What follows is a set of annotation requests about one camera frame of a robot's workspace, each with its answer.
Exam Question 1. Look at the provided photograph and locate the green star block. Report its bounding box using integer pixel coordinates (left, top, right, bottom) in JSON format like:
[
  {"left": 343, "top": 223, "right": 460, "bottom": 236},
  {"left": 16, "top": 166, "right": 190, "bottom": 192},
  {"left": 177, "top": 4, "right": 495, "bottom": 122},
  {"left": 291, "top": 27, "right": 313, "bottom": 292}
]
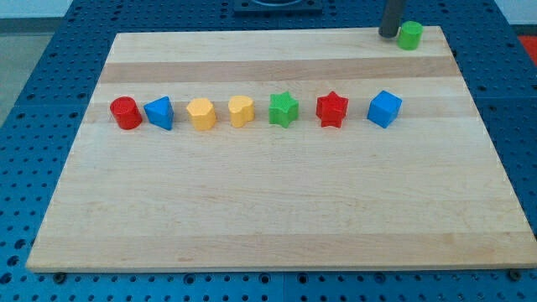
[{"left": 268, "top": 91, "right": 299, "bottom": 128}]

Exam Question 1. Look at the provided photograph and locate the red star block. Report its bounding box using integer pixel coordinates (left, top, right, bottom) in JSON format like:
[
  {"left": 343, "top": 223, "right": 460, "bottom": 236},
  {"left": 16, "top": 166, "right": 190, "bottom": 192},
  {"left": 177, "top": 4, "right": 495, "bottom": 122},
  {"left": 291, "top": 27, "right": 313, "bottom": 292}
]
[{"left": 315, "top": 91, "right": 349, "bottom": 128}]

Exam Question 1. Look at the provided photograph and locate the blue cube block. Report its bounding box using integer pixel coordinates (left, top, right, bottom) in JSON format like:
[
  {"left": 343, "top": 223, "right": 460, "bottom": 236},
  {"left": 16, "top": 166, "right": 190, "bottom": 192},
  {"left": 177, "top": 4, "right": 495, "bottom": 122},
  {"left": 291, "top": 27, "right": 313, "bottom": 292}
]
[{"left": 367, "top": 91, "right": 403, "bottom": 128}]

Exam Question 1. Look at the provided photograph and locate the yellow heart block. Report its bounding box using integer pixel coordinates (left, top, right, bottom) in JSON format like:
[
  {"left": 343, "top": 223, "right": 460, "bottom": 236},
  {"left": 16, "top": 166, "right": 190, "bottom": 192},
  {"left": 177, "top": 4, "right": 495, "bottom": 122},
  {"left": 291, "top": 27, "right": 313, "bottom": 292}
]
[{"left": 228, "top": 96, "right": 255, "bottom": 128}]

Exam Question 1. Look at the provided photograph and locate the yellow hexagon block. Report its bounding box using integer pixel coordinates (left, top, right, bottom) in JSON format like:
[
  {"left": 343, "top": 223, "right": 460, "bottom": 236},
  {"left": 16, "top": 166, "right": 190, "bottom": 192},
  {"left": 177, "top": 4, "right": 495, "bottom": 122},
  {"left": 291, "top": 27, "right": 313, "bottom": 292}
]
[{"left": 186, "top": 98, "right": 216, "bottom": 131}]

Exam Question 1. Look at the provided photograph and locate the blue triangle block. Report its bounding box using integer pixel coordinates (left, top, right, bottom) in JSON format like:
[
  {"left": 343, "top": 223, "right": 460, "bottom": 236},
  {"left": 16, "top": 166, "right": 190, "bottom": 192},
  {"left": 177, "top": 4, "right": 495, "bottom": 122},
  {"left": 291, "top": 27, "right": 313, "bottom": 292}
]
[{"left": 143, "top": 96, "right": 175, "bottom": 131}]

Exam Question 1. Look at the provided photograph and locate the red cylinder block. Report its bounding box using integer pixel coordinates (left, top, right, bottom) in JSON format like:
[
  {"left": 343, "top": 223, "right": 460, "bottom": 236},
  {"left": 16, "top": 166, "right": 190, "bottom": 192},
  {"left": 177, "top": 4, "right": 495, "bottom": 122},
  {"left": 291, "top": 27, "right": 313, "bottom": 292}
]
[{"left": 110, "top": 96, "right": 143, "bottom": 130}]

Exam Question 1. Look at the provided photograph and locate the wooden board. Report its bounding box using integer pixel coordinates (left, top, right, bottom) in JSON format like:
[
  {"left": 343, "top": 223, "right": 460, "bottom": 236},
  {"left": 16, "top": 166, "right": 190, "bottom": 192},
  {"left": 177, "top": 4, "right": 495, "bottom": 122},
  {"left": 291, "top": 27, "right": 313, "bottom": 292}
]
[{"left": 27, "top": 26, "right": 536, "bottom": 273}]

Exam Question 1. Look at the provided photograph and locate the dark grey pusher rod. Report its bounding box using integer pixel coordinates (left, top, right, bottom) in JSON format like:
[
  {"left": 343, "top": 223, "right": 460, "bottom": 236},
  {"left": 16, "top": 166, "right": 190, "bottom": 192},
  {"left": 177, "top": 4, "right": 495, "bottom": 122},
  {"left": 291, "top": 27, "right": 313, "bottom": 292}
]
[{"left": 378, "top": 0, "right": 407, "bottom": 39}]

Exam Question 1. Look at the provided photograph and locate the green cylinder block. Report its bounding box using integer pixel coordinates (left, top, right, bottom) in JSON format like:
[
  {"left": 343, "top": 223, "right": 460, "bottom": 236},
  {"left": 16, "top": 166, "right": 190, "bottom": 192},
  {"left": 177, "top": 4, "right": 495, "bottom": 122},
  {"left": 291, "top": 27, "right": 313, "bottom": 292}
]
[{"left": 397, "top": 21, "right": 424, "bottom": 50}]

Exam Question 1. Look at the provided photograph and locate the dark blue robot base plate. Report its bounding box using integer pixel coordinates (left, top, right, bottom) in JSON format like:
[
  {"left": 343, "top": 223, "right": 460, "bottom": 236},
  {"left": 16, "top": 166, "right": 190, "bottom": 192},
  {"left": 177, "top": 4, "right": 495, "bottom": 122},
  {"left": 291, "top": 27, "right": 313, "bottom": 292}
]
[{"left": 232, "top": 0, "right": 323, "bottom": 16}]

